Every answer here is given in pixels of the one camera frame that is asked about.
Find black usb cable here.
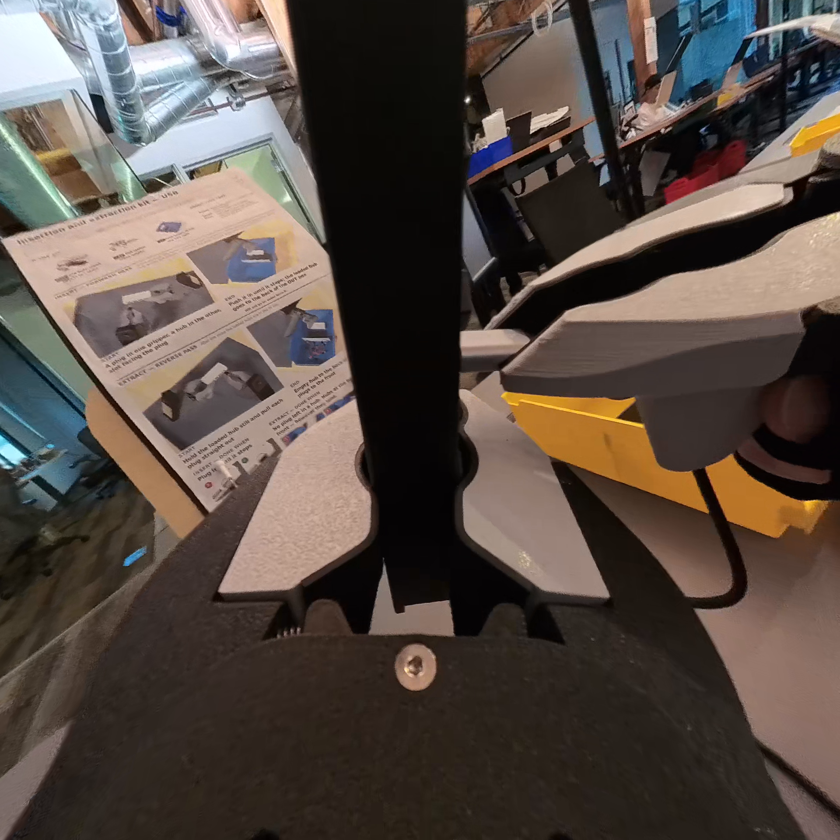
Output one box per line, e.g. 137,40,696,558
457,329,749,611

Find silver ventilation duct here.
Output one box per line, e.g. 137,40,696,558
40,0,283,145

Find black monitor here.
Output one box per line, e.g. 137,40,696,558
512,164,628,263

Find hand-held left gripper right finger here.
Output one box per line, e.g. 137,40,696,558
453,392,611,605

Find person's right hand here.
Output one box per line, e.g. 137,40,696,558
759,374,840,454

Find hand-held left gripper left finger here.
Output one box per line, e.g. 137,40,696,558
217,405,382,602

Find blue storage box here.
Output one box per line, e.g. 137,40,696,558
466,132,515,181

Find instruction poster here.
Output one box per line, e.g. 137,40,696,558
0,168,355,513

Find yellow plastic bin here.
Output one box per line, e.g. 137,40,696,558
503,390,830,539
788,112,840,156

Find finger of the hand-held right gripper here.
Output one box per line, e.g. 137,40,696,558
486,182,796,332
499,214,840,471

